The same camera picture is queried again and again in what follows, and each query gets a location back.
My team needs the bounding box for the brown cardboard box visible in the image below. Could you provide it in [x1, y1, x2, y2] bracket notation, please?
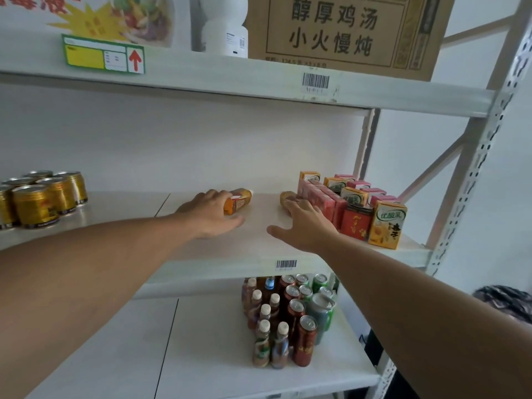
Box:
[244, 0, 457, 82]

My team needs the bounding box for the person's right forearm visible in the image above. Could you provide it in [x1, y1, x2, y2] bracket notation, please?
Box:
[317, 233, 532, 399]

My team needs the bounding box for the white plastic bottle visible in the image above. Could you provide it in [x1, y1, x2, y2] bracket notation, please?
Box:
[199, 0, 249, 59]

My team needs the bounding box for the person's right hand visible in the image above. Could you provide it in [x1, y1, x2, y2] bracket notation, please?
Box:
[266, 198, 340, 254]

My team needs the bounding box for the cluster of white-capped tea bottles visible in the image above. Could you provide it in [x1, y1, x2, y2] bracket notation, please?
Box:
[241, 276, 290, 370]

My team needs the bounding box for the person's left hand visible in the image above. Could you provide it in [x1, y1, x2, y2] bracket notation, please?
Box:
[175, 189, 246, 240]

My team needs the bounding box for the dark patterned bag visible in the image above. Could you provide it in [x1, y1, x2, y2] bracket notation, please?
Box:
[472, 285, 532, 325]

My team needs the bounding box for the white metal shelving rack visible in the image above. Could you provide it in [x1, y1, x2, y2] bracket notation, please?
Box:
[0, 0, 532, 399]

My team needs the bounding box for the person's left forearm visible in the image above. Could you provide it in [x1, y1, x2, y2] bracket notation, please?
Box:
[0, 211, 199, 399]

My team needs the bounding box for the red drink carton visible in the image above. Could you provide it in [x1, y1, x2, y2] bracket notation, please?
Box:
[340, 203, 374, 241]

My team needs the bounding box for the group of gold cans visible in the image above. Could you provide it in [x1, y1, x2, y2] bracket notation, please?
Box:
[0, 170, 89, 230]

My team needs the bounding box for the row of pink drink cartons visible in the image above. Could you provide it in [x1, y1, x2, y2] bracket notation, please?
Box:
[297, 174, 400, 235]

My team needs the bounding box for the tall grey-green drink can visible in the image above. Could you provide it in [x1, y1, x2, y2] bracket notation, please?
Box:
[307, 293, 336, 346]

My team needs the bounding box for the green yellow shelf label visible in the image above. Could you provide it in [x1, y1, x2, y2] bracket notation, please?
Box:
[62, 34, 145, 75]

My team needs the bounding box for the white box with colourful print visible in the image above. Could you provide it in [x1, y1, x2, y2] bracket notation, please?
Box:
[0, 0, 192, 51]

